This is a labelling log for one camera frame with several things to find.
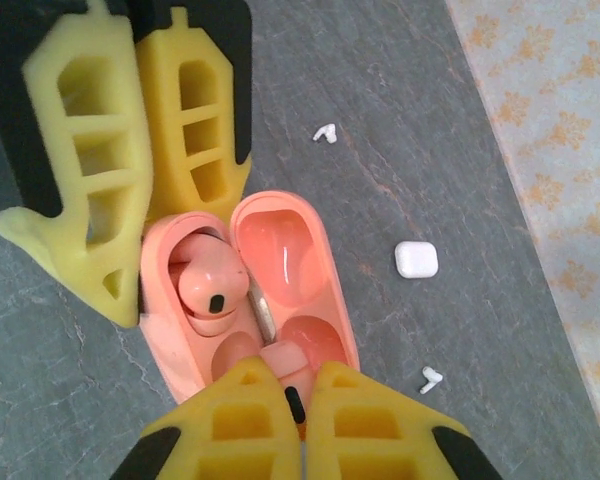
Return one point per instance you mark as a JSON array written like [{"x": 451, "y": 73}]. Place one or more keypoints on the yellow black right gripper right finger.
[{"x": 380, "y": 440}]

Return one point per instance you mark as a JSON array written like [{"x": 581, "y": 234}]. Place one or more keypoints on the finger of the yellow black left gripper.
[
  {"x": 40, "y": 100},
  {"x": 170, "y": 125}
]

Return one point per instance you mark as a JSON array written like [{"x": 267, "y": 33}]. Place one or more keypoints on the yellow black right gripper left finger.
[{"x": 230, "y": 440}]

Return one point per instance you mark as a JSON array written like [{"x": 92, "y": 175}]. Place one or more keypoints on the pink earbud charging case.
[{"x": 290, "y": 235}]

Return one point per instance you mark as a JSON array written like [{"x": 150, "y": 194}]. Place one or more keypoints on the white earbud charging case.
[{"x": 416, "y": 259}]

